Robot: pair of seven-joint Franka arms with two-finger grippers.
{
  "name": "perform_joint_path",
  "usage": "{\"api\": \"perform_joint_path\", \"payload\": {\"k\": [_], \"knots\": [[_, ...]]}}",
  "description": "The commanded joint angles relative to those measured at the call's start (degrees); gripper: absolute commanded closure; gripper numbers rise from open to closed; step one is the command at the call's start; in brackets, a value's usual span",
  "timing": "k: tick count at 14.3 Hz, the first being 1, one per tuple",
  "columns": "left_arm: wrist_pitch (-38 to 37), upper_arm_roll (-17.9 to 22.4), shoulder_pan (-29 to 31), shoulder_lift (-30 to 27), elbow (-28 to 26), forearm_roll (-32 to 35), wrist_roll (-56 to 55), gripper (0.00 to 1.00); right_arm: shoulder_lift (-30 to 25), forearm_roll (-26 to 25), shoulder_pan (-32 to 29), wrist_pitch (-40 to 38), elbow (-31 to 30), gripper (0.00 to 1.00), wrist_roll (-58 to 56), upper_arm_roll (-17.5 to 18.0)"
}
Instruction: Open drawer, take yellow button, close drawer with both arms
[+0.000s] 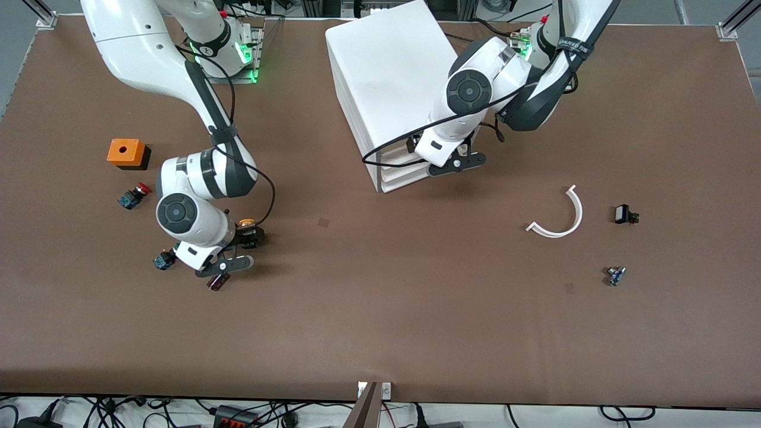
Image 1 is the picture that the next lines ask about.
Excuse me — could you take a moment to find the white plastic drawer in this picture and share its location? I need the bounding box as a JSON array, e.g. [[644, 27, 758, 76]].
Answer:
[[381, 149, 430, 171], [380, 136, 417, 160], [383, 169, 444, 194], [382, 159, 433, 182]]

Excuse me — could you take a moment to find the white drawer cabinet shell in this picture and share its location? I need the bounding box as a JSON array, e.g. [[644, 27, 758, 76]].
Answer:
[[325, 0, 489, 194]]

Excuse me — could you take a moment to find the red capped push button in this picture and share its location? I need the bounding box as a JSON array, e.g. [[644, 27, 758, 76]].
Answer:
[[117, 182, 153, 210]]

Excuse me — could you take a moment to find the white curved plastic clip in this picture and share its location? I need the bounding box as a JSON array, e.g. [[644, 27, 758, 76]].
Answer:
[[526, 184, 584, 238]]

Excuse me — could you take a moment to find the black orange power strip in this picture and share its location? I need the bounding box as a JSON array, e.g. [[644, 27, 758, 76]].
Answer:
[[214, 405, 257, 428]]

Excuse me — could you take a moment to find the wooden slat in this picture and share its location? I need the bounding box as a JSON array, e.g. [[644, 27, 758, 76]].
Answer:
[[343, 382, 381, 428]]

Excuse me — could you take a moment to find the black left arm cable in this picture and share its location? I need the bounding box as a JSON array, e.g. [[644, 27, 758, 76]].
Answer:
[[361, 0, 573, 169]]

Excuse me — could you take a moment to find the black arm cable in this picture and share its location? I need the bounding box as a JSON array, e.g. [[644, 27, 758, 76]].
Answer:
[[175, 45, 277, 228], [361, 0, 573, 169]]

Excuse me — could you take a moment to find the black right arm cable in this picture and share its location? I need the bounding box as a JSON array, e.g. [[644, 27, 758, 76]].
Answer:
[[175, 45, 277, 228]]

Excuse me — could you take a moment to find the orange button enclosure box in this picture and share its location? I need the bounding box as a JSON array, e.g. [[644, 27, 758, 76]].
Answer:
[[106, 139, 151, 171]]

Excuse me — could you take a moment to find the aluminium frame profile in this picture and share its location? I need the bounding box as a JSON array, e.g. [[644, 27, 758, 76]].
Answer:
[[24, 0, 57, 29], [716, 0, 761, 41]]

